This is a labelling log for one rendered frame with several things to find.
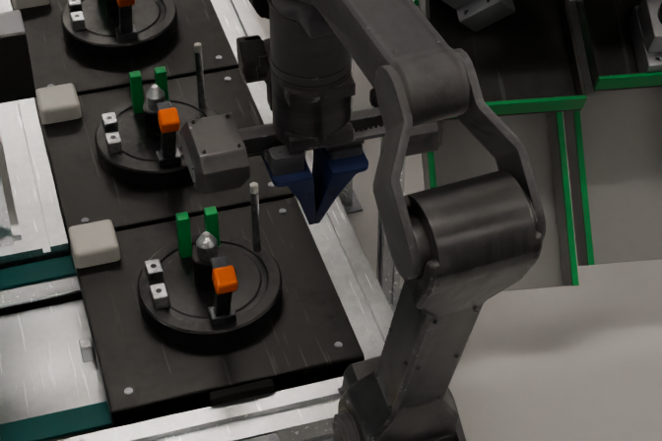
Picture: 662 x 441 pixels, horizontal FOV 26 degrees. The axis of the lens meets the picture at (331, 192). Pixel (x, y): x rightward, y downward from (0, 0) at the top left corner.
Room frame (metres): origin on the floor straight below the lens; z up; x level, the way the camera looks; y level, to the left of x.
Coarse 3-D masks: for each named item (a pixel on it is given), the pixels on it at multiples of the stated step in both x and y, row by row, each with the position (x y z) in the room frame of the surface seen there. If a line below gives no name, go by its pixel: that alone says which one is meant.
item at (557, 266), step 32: (416, 0) 1.15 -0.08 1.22; (448, 128) 1.09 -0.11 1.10; (512, 128) 1.10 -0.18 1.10; (544, 128) 1.10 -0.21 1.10; (448, 160) 1.07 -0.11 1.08; (480, 160) 1.07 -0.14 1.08; (544, 160) 1.08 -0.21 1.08; (544, 192) 1.06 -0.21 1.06; (544, 256) 1.01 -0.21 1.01; (512, 288) 0.99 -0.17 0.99
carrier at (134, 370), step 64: (256, 192) 1.04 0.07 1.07; (128, 256) 1.06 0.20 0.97; (192, 256) 1.00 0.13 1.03; (256, 256) 1.04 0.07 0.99; (320, 256) 1.06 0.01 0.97; (128, 320) 0.97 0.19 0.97; (192, 320) 0.95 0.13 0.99; (256, 320) 0.95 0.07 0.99; (320, 320) 0.97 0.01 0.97; (128, 384) 0.88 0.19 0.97; (192, 384) 0.88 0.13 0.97
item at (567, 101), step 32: (544, 0) 1.11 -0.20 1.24; (448, 32) 1.08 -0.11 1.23; (480, 32) 1.08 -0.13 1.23; (512, 32) 1.08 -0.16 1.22; (544, 32) 1.08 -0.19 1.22; (480, 64) 1.05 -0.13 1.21; (512, 64) 1.05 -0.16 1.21; (544, 64) 1.05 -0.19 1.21; (576, 64) 1.03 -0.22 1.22; (512, 96) 1.02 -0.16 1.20; (544, 96) 1.02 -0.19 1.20; (576, 96) 1.00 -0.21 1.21
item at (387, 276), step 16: (352, 64) 1.26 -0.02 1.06; (352, 96) 1.26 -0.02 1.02; (400, 176) 1.09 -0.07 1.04; (352, 192) 1.26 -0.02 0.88; (352, 208) 1.25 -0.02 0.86; (384, 240) 1.09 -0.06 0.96; (384, 256) 1.09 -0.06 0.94; (384, 272) 1.09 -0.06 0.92; (384, 288) 1.09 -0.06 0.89; (400, 288) 1.12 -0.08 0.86
